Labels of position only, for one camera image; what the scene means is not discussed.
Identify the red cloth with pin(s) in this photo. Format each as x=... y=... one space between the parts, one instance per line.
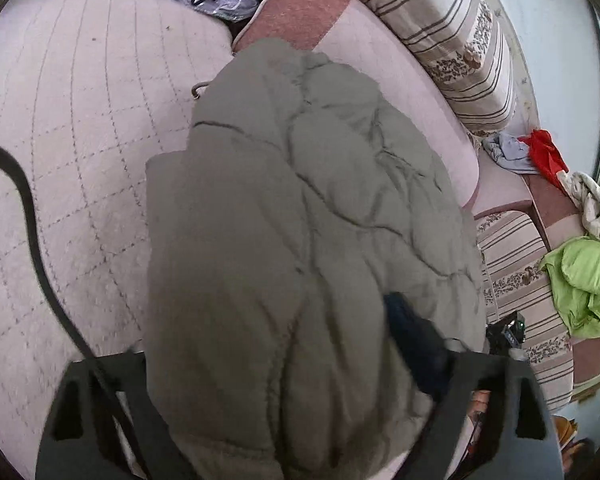
x=545 y=152

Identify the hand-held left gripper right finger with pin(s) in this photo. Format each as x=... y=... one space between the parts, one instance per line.
x=415 y=340

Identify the cream white cloth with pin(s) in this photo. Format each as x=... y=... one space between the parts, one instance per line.
x=595 y=205

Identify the grey blue cloth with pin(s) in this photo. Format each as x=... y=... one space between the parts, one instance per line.
x=505 y=152

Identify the striped floral pillow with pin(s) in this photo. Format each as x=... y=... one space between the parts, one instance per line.
x=430 y=25

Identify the striped side cushion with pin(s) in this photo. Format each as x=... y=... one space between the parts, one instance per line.
x=525 y=280

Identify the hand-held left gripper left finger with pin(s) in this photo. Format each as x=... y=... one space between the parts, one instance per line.
x=75 y=410

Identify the olive green puffer jacket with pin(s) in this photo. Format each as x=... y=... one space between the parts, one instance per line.
x=290 y=240

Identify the lime green garment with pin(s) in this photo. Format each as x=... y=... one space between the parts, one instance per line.
x=580 y=285

